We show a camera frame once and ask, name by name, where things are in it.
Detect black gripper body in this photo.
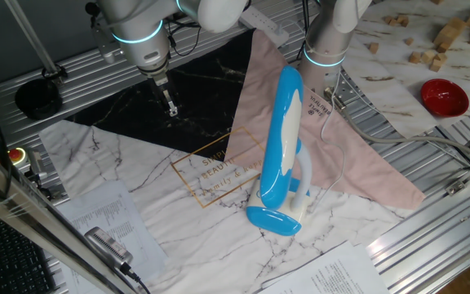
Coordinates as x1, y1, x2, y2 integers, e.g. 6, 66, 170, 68
148, 72, 175, 103

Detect red emergency stop button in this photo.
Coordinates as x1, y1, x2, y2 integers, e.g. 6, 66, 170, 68
8, 146, 30, 168

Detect medium wooden block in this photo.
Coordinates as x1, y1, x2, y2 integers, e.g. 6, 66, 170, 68
447, 16, 468, 32

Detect black device cable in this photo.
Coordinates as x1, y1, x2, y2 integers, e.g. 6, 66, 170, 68
120, 263, 153, 294

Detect thick grey robot cable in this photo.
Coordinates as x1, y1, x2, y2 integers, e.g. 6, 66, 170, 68
323, 86, 470, 180

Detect black keyboard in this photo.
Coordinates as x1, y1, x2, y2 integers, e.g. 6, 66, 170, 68
0, 203, 56, 294

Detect grey metal clamp bracket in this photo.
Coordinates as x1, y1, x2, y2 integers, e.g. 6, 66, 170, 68
26, 150, 52, 189

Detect white power strip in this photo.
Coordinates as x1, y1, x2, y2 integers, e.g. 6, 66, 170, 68
238, 6, 290, 47

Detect printed white paper sheets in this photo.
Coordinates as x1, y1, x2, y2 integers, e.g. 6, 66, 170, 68
55, 180, 169, 294

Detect grey handheld device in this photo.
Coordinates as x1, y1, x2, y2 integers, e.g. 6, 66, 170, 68
83, 226, 134, 270

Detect shiny metal frame bar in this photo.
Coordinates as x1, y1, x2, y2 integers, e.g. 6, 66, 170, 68
0, 138, 138, 294

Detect blue and white desk lamp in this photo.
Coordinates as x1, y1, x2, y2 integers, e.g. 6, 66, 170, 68
246, 65, 313, 237

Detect red bowl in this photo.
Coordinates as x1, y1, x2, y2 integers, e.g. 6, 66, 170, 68
419, 78, 470, 118

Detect thin white lamp cable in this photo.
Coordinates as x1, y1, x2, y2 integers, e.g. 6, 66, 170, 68
308, 71, 347, 209

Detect paper sheets with blue heading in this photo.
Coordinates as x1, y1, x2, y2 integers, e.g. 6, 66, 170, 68
257, 240, 391, 294

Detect marble pink black tablecloth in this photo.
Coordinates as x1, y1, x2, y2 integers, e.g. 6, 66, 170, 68
38, 28, 427, 294

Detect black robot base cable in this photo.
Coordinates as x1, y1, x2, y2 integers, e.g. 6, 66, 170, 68
297, 0, 314, 62

